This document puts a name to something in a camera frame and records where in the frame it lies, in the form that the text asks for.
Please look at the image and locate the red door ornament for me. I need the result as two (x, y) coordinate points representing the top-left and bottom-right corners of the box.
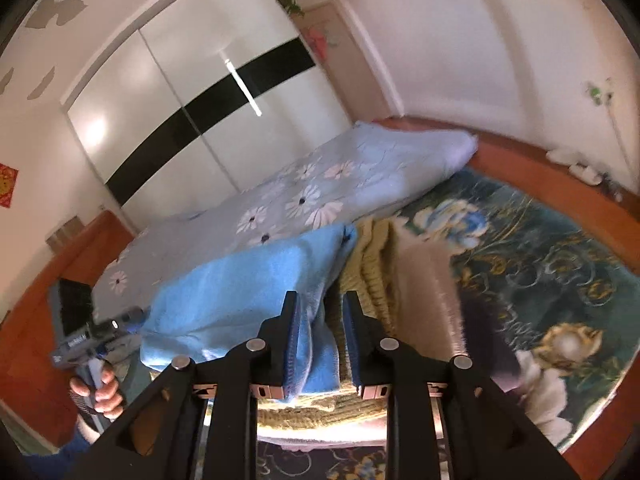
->
(306, 25), (331, 58)

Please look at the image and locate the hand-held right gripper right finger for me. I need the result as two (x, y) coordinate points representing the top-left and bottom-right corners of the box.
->
(341, 290), (581, 480)

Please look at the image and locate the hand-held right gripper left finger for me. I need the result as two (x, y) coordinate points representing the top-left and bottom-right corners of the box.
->
(70, 290), (303, 480)

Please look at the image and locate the person's left forearm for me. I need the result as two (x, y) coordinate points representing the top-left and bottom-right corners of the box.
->
(27, 417), (108, 476)

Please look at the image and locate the white wardrobe with black stripe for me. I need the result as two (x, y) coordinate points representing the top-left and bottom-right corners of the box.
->
(60, 0), (353, 233)

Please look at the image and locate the pale pink door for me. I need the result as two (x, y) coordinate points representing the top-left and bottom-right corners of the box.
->
(292, 0), (403, 123)

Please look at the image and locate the blue sweater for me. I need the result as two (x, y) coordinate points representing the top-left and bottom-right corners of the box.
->
(140, 222), (358, 401)

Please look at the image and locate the red wall decoration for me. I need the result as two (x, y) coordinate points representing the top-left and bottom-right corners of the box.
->
(0, 162), (21, 208)

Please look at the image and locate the teal floral bed sheet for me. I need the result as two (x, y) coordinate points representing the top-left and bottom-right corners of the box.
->
(100, 165), (640, 480)

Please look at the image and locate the smartphone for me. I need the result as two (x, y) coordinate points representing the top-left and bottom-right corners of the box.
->
(47, 279), (96, 338)

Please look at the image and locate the black garment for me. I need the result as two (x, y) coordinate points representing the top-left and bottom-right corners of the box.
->
(457, 290), (518, 378)

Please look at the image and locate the grey wall panel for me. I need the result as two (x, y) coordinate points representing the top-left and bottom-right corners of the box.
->
(46, 215), (85, 253)

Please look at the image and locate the grey-blue daisy print quilt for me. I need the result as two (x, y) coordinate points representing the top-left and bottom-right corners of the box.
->
(92, 121), (478, 326)

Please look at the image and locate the person's left hand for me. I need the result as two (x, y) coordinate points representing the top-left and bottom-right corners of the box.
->
(69, 359), (125, 418)

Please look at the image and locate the white slipper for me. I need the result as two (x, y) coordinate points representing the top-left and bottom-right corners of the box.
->
(570, 162), (603, 186)
(545, 147), (583, 165)

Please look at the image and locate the thin white pole green top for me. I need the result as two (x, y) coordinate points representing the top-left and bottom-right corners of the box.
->
(585, 77), (631, 171)

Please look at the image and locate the beige fuzzy garment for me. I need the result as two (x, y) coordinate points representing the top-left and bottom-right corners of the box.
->
(395, 237), (468, 361)

